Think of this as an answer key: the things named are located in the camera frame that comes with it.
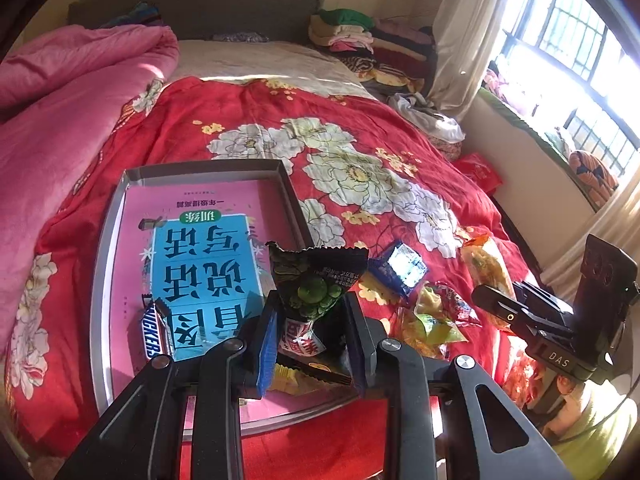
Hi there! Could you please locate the yellow rice cracker packet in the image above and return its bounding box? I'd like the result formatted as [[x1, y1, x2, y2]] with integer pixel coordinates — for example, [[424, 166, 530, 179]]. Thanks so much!
[[459, 234, 519, 328]]

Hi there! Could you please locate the red candy packet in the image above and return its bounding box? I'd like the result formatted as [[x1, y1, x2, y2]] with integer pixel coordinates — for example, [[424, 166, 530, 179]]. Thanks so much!
[[433, 283, 482, 326]]

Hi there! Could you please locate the green label pastry packet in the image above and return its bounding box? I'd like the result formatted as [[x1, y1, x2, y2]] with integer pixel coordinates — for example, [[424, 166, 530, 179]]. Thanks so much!
[[395, 285, 468, 360]]

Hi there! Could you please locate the blue snack packet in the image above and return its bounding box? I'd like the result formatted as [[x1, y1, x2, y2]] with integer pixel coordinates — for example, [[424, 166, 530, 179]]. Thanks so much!
[[368, 240, 428, 298]]

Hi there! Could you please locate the Snickers bar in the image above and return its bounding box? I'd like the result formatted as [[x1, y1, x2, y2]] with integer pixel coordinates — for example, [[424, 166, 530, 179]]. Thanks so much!
[[140, 294, 174, 361]]

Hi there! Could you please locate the green pea snack packet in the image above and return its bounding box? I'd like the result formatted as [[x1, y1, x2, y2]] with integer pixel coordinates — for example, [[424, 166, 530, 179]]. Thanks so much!
[[267, 242, 369, 386]]

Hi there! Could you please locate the right hand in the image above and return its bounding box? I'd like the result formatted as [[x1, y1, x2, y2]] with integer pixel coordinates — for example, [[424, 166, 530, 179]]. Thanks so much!
[[528, 375, 589, 443]]

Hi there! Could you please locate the orange patterned cushion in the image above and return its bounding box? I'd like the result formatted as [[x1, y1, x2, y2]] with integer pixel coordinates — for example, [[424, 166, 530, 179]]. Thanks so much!
[[570, 150, 618, 210]]

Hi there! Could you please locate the red plastic bag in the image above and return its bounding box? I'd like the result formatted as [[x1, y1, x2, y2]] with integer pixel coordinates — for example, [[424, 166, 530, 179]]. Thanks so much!
[[454, 153, 503, 195]]

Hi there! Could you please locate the red floral bedspread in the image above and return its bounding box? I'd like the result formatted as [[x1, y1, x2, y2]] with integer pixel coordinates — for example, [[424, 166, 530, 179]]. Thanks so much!
[[4, 76, 547, 480]]

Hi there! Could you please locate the white crumpled cloth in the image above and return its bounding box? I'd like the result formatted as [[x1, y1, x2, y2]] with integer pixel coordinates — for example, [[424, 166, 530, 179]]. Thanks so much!
[[386, 93, 465, 144]]

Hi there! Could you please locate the grey tray with pink book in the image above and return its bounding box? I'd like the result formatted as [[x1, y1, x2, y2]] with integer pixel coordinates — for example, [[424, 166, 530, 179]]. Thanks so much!
[[90, 159, 345, 410]]

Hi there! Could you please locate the window with bars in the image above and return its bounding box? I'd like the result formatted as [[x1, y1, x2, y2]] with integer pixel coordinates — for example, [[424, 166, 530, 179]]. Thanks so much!
[[484, 0, 639, 177]]

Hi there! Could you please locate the pile of folded clothes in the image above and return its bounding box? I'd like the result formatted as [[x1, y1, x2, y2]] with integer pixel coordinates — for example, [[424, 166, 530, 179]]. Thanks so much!
[[308, 9, 437, 98]]

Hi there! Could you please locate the cream curtain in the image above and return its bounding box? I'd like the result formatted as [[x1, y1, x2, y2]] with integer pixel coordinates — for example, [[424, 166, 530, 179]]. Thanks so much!
[[428, 0, 506, 120]]

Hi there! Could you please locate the pink quilt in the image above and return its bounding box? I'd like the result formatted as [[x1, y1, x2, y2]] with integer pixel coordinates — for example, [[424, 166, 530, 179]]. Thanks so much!
[[1, 25, 179, 339]]

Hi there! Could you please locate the dark grey headboard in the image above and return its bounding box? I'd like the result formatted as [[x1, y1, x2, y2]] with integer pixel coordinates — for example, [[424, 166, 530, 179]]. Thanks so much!
[[67, 0, 324, 44]]

